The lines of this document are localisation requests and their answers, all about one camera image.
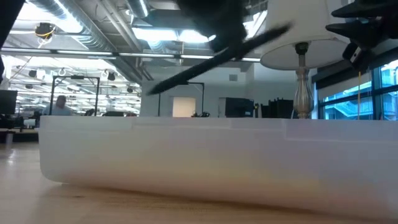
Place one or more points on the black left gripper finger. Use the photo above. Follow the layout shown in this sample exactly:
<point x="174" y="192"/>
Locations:
<point x="228" y="42"/>

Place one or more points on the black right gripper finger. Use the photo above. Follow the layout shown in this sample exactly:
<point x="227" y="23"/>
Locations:
<point x="370" y="9"/>
<point x="370" y="31"/>

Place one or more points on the black pen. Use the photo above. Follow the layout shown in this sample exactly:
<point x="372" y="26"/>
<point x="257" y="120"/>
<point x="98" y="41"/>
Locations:
<point x="186" y="74"/>

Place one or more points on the clear supply box pink lid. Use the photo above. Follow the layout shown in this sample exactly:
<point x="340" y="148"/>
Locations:
<point x="199" y="161"/>

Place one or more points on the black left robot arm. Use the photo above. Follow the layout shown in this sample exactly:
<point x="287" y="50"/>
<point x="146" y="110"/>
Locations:
<point x="7" y="14"/>

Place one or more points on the blue tinted window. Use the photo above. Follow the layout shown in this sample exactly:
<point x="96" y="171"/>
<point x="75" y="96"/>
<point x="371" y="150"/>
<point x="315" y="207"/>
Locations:
<point x="388" y="102"/>

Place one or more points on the white shade table lamp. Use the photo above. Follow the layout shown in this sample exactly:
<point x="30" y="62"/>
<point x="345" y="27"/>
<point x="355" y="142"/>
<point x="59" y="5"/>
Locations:
<point x="304" y="34"/>

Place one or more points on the black cabinet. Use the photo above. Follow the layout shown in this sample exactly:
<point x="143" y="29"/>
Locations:
<point x="239" y="107"/>

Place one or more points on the long ceiling light bar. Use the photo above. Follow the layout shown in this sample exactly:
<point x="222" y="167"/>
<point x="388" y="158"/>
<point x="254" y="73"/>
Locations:
<point x="146" y="55"/>

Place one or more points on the black equipment crate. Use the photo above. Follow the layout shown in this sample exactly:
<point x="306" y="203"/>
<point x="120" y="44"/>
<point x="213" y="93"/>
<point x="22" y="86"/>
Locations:
<point x="278" y="108"/>

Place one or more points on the person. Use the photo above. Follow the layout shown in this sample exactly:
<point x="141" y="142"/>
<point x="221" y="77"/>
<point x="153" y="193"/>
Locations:
<point x="59" y="107"/>

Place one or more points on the black computer monitor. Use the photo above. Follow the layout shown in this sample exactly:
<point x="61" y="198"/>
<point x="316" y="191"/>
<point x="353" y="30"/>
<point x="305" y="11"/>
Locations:
<point x="7" y="102"/>

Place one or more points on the background office desk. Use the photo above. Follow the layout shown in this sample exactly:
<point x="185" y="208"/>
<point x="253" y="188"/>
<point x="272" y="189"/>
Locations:
<point x="18" y="132"/>

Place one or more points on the grey square wall vent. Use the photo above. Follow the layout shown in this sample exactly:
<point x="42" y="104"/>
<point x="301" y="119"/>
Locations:
<point x="233" y="77"/>

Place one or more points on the black background rig frame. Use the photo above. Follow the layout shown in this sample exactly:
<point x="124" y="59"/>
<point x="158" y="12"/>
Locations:
<point x="199" y="83"/>
<point x="74" y="77"/>

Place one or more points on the silver round air duct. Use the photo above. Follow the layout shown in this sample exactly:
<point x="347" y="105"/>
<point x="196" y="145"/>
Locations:
<point x="138" y="7"/>

